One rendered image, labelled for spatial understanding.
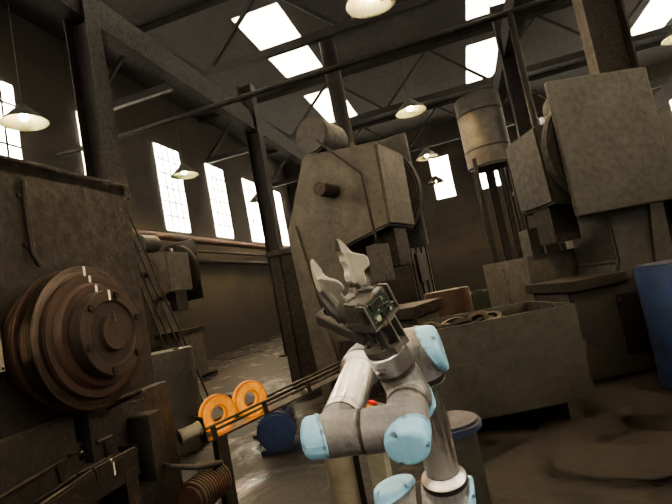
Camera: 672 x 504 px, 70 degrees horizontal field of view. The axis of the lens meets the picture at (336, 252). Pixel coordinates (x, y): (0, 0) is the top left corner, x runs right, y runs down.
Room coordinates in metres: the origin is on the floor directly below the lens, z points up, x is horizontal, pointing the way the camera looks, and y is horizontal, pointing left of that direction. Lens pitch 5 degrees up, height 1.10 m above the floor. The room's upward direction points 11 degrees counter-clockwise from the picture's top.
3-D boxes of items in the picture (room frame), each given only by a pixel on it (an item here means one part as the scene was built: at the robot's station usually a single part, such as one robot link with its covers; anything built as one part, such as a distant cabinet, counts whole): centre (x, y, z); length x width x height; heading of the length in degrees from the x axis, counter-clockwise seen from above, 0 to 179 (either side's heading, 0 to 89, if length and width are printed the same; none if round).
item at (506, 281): (5.10, -1.94, 0.55); 1.10 x 0.53 x 1.10; 5
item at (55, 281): (1.60, 0.87, 1.11); 0.47 x 0.06 x 0.47; 165
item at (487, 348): (3.64, -0.99, 0.39); 1.03 x 0.83 x 0.77; 90
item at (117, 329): (1.57, 0.78, 1.11); 0.28 x 0.06 x 0.28; 165
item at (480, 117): (9.57, -3.41, 2.25); 0.92 x 0.92 x 4.50
